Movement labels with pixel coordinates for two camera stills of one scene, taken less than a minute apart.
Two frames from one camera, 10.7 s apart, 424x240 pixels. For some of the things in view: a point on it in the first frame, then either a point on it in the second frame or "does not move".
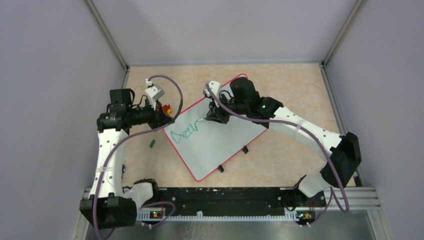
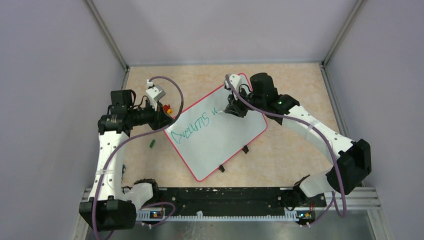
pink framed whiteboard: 207,147 does not move
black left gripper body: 154,114 does not move
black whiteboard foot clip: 221,168 does not move
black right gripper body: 223,115 -> 241,108
